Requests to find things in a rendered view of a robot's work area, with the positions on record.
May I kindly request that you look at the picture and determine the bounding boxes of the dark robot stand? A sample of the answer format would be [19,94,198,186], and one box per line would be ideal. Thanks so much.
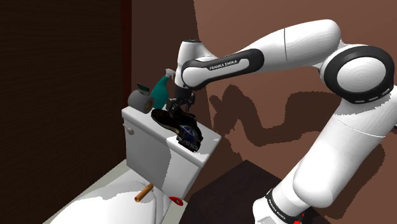
[183,159,331,224]

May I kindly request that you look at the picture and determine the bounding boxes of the brown wooden cylinder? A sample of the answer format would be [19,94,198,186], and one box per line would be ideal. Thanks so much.
[134,182,155,204]

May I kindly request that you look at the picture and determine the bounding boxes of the small dark green box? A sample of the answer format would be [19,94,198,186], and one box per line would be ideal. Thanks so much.
[137,82,151,97]

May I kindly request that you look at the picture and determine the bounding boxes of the teal spray bottle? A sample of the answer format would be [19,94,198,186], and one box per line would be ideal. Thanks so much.
[150,68,176,110]

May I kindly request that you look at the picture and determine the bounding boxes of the grey toilet paper roll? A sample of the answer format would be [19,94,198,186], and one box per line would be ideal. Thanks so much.
[127,89,155,115]

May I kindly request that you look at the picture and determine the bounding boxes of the white toilet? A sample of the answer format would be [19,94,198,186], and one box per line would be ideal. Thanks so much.
[43,104,223,224]

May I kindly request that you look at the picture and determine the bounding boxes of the red ring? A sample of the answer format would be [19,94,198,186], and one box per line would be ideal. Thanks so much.
[168,195,185,206]

